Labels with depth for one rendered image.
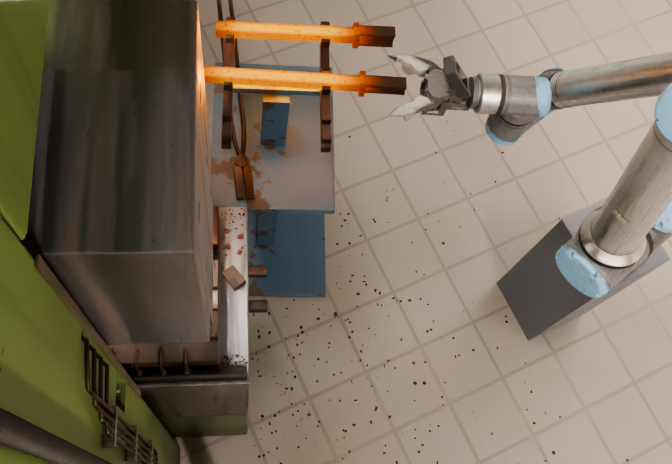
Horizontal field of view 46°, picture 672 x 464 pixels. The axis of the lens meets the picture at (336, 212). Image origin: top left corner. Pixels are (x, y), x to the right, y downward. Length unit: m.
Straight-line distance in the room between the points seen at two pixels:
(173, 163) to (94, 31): 0.18
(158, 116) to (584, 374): 2.14
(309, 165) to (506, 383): 1.11
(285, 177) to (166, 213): 1.13
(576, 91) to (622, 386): 1.24
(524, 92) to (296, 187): 0.57
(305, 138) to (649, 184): 0.81
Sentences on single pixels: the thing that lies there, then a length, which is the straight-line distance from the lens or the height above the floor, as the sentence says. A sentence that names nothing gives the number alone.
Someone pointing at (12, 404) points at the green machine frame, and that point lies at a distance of 0.71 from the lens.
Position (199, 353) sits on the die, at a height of 0.98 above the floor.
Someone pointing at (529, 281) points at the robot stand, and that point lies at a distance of 2.53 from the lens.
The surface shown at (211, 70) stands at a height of 1.03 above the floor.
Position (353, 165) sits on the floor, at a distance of 2.79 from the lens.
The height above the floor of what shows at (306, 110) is 0.76.
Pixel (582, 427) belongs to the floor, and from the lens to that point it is 2.74.
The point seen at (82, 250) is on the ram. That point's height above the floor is 1.76.
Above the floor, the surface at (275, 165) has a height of 0.76.
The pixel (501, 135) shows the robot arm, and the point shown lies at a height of 0.89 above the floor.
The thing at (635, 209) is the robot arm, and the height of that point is 1.09.
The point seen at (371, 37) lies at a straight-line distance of 1.81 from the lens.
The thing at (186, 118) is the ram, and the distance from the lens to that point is 0.84.
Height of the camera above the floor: 2.50
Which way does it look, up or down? 67 degrees down
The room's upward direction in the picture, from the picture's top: 16 degrees clockwise
